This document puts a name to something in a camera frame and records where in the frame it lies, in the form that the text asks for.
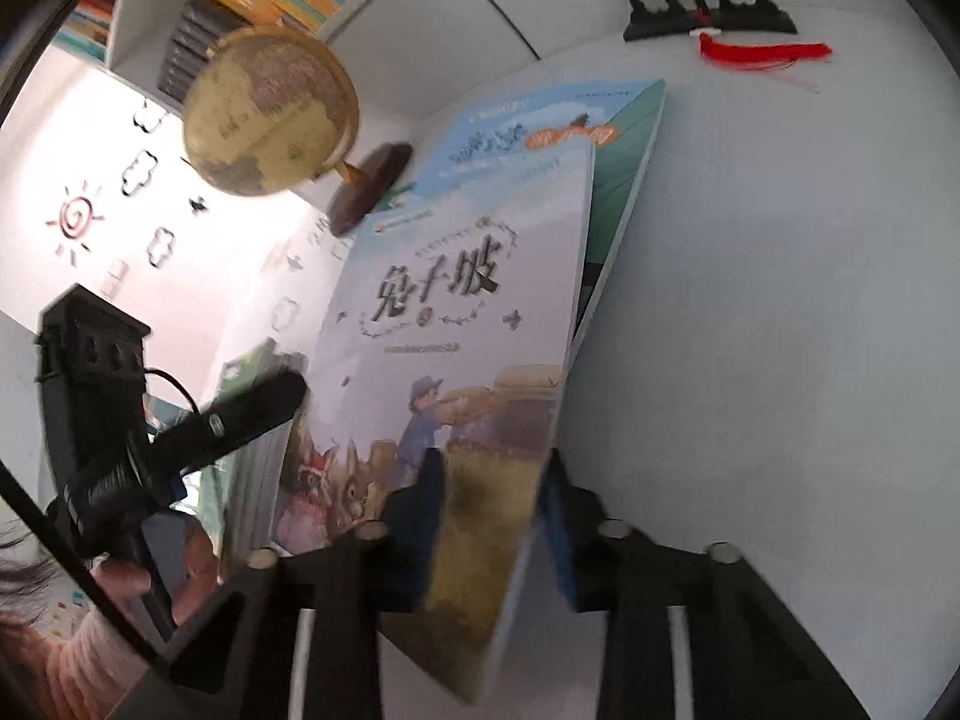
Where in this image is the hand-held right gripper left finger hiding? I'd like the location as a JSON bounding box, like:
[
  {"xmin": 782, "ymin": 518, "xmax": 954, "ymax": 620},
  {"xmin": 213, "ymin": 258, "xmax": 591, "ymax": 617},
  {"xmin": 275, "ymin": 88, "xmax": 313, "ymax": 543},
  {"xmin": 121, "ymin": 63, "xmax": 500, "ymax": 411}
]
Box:
[{"xmin": 161, "ymin": 448, "xmax": 451, "ymax": 720}]

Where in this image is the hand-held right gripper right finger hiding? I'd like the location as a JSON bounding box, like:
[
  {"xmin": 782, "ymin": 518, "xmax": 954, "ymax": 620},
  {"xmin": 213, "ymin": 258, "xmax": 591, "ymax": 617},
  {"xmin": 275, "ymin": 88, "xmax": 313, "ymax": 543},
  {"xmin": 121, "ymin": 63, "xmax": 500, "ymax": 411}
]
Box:
[{"xmin": 536, "ymin": 450, "xmax": 848, "ymax": 720}]

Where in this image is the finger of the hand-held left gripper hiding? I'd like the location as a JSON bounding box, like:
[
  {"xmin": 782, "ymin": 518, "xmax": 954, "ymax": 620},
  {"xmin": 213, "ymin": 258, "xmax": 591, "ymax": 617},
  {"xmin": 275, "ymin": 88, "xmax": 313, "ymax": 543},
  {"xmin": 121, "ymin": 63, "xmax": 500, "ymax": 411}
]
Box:
[{"xmin": 150, "ymin": 371, "xmax": 308, "ymax": 477}]

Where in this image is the white book with rabbits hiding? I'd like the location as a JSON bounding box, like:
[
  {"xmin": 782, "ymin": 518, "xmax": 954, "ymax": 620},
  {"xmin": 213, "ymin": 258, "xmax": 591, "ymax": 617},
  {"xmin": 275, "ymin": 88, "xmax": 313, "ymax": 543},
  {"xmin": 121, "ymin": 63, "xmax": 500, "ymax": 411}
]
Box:
[{"xmin": 274, "ymin": 142, "xmax": 597, "ymax": 706}]

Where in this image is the person's left forearm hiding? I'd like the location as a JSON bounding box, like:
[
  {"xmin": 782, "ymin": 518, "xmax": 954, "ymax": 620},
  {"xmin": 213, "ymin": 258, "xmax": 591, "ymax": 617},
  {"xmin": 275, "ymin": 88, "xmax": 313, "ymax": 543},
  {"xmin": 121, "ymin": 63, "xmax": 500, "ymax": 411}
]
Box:
[{"xmin": 0, "ymin": 600, "xmax": 173, "ymax": 720}]

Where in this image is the stack of thin books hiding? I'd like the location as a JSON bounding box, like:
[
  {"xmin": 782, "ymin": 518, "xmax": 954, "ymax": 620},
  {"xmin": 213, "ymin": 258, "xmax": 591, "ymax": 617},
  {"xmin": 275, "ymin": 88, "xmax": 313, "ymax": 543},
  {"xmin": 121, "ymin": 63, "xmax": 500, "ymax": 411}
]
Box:
[{"xmin": 214, "ymin": 341, "xmax": 301, "ymax": 552}]

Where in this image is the row of dark hardcover books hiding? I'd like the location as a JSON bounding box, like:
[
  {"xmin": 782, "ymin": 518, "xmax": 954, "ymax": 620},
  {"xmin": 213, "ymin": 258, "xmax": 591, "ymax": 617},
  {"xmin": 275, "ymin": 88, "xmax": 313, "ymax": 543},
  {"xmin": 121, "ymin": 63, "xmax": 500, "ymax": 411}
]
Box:
[{"xmin": 156, "ymin": 0, "xmax": 245, "ymax": 104}]

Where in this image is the row of teal spine books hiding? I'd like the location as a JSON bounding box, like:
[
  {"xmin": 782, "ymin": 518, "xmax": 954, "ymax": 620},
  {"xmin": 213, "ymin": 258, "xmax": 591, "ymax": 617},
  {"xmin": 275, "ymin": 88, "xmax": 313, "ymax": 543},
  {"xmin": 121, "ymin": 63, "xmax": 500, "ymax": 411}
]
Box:
[{"xmin": 56, "ymin": 0, "xmax": 121, "ymax": 65}]

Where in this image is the person's left hand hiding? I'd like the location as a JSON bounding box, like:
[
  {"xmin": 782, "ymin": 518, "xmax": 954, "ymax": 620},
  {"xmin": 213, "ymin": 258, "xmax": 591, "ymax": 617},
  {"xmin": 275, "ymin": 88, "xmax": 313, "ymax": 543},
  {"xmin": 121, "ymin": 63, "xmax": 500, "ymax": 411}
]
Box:
[{"xmin": 90, "ymin": 514, "xmax": 226, "ymax": 627}]

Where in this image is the person's dark hair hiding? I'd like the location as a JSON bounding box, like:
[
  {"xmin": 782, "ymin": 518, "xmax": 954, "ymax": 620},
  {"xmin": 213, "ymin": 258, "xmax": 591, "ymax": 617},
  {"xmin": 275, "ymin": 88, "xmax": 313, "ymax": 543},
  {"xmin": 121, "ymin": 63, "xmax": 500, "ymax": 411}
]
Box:
[{"xmin": 0, "ymin": 525, "xmax": 57, "ymax": 616}]

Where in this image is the antique style desk globe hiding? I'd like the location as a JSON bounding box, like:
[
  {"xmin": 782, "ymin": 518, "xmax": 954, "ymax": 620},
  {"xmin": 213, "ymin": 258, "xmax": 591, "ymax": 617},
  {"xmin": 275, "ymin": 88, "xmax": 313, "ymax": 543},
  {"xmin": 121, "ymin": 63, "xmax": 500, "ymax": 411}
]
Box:
[{"xmin": 182, "ymin": 25, "xmax": 415, "ymax": 237}]

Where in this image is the teal flower cover book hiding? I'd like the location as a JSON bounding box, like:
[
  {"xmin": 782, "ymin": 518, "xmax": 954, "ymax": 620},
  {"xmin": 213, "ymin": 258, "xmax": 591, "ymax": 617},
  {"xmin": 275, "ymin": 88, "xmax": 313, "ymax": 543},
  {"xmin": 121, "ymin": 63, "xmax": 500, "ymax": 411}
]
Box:
[{"xmin": 566, "ymin": 82, "xmax": 670, "ymax": 368}]

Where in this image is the light blue house cover book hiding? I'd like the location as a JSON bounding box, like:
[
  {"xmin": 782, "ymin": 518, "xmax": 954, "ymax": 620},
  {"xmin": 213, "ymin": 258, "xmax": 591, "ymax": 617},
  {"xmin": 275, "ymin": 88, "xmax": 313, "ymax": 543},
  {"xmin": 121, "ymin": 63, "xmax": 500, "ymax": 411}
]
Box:
[{"xmin": 386, "ymin": 77, "xmax": 668, "ymax": 226}]

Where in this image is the white bookshelf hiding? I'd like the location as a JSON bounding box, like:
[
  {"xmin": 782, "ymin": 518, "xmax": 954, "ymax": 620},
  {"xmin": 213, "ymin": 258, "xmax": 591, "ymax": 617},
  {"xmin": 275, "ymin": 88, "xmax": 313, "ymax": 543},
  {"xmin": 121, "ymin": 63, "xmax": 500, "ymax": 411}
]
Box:
[{"xmin": 56, "ymin": 0, "xmax": 676, "ymax": 136}]

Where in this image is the red tassel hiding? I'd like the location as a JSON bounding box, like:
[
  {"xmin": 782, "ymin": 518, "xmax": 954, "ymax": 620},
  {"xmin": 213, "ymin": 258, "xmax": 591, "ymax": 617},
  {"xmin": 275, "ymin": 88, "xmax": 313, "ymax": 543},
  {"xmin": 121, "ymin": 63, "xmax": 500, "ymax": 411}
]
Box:
[{"xmin": 688, "ymin": 28, "xmax": 833, "ymax": 95}]

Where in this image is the thin black cable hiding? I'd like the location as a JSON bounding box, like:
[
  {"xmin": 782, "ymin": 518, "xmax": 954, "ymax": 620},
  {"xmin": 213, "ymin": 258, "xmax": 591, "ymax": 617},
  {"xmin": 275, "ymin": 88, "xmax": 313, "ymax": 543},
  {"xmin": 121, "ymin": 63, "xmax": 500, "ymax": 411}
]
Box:
[{"xmin": 141, "ymin": 366, "xmax": 202, "ymax": 421}]

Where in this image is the thick black cable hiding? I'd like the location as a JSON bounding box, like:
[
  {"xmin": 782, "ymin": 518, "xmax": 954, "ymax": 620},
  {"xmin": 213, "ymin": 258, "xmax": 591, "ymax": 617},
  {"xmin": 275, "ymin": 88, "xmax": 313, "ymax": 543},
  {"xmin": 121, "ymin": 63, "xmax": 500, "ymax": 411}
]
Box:
[{"xmin": 0, "ymin": 457, "xmax": 177, "ymax": 665}]

